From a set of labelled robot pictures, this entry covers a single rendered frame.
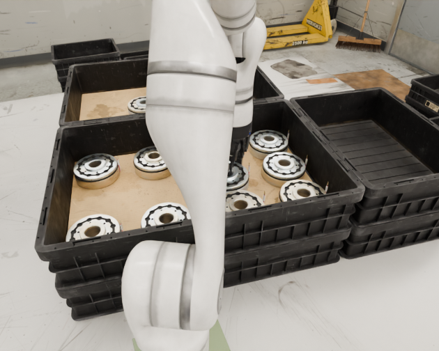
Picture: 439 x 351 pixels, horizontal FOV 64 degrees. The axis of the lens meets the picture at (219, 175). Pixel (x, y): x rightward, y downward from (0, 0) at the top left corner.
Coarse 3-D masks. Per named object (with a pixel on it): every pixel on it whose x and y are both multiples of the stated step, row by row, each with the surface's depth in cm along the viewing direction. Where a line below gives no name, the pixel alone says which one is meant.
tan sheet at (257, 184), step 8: (248, 152) 94; (288, 152) 94; (248, 160) 91; (256, 160) 91; (256, 168) 88; (256, 176) 86; (256, 184) 83; (264, 184) 83; (256, 192) 81; (272, 192) 81; (272, 200) 79
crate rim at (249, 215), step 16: (320, 144) 79; (336, 160) 74; (352, 176) 70; (336, 192) 66; (352, 192) 66; (256, 208) 63; (272, 208) 63; (288, 208) 64; (304, 208) 65; (320, 208) 66; (240, 224) 63
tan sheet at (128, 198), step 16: (128, 160) 91; (128, 176) 86; (80, 192) 81; (96, 192) 81; (112, 192) 81; (128, 192) 81; (144, 192) 81; (160, 192) 81; (176, 192) 81; (80, 208) 77; (96, 208) 77; (112, 208) 77; (128, 208) 77; (144, 208) 77; (128, 224) 73
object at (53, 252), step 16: (64, 128) 84; (48, 176) 70; (48, 192) 66; (48, 208) 63; (48, 224) 60; (160, 224) 60; (176, 224) 60; (80, 240) 57; (96, 240) 57; (112, 240) 57; (128, 240) 58; (144, 240) 59; (48, 256) 56; (64, 256) 57
